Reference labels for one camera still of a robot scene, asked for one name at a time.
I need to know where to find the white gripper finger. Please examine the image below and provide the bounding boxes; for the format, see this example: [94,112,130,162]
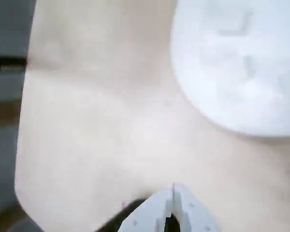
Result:
[117,187,174,232]
[173,182,222,232]

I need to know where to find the white paper plate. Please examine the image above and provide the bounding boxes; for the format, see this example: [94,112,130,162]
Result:
[169,0,290,139]

